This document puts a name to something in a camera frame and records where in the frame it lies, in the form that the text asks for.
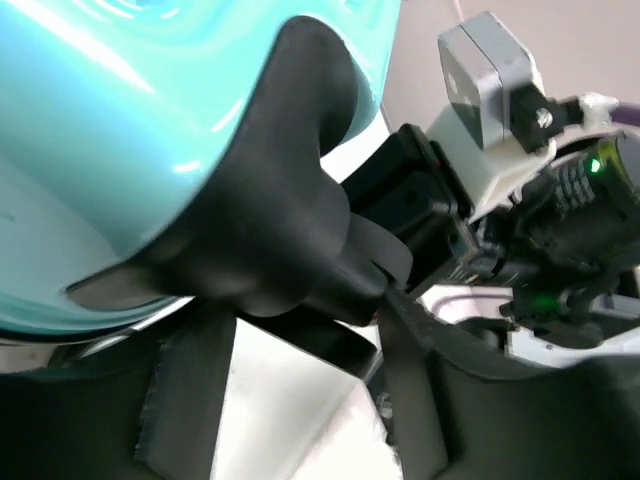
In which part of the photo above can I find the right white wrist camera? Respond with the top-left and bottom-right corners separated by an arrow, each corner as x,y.
429,10 -> 619,221

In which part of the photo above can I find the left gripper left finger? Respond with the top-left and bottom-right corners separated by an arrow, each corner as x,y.
1,304 -> 236,479

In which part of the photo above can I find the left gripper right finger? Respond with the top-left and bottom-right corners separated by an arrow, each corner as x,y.
378,288 -> 639,479

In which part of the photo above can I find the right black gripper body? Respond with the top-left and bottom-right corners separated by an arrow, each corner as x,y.
342,124 -> 500,295

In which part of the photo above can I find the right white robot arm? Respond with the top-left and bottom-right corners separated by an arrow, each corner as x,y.
343,124 -> 639,350

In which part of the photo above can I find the teal pink suitcase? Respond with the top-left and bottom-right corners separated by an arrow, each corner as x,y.
1,1 -> 401,374

